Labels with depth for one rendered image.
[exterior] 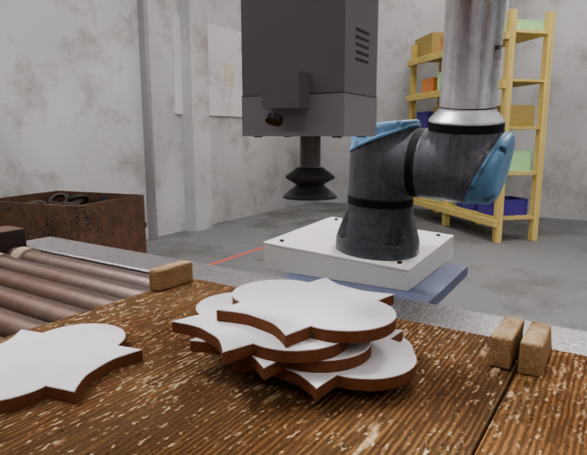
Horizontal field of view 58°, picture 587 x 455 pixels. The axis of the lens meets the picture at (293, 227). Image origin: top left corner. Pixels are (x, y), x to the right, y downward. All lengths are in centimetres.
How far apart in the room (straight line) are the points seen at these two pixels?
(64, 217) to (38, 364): 345
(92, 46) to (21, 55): 74
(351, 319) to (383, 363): 4
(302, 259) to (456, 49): 43
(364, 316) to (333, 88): 17
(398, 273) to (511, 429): 52
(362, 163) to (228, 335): 56
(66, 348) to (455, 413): 31
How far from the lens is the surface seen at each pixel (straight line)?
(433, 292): 88
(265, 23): 40
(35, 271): 90
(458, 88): 85
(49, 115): 516
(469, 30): 84
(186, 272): 67
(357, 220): 91
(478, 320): 63
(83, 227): 387
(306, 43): 38
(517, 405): 41
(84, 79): 542
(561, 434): 39
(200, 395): 40
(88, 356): 46
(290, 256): 96
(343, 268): 91
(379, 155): 88
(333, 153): 879
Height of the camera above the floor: 112
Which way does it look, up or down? 10 degrees down
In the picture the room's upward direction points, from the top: straight up
